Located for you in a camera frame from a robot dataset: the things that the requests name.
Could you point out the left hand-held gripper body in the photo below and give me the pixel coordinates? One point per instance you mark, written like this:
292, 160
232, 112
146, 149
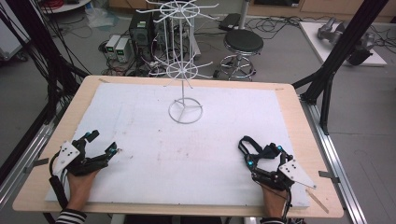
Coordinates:
73, 157

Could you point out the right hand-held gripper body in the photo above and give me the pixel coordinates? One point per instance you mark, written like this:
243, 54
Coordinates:
280, 179

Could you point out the person's right hand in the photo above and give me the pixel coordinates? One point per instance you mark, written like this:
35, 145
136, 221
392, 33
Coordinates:
274, 202

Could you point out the person's left hand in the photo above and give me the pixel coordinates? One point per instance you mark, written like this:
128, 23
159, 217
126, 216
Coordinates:
80, 188

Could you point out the grey metal clip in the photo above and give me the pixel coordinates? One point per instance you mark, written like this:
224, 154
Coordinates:
36, 163
329, 176

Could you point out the thin wooden stick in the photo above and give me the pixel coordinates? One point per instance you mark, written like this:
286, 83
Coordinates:
317, 201

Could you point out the white foam board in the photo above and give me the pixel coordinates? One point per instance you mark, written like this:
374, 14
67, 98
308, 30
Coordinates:
186, 161

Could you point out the white bench power supply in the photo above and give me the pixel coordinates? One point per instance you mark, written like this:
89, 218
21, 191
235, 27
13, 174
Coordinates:
112, 46
122, 50

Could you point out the white floor board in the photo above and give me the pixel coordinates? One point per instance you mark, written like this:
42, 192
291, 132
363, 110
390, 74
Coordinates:
317, 46

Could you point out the black round stool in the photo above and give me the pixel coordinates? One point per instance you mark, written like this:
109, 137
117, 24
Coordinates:
243, 40

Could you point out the black computer tower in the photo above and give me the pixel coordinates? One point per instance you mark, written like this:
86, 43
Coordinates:
140, 31

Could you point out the grey robot part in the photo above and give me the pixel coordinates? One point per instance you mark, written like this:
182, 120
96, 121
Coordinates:
330, 31

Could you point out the flat black box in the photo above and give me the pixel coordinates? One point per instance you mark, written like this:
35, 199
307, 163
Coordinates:
229, 21

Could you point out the aluminium rail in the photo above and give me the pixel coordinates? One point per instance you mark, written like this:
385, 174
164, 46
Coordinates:
21, 168
339, 174

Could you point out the black metal frame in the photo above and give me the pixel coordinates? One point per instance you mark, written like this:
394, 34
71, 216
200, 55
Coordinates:
40, 43
342, 46

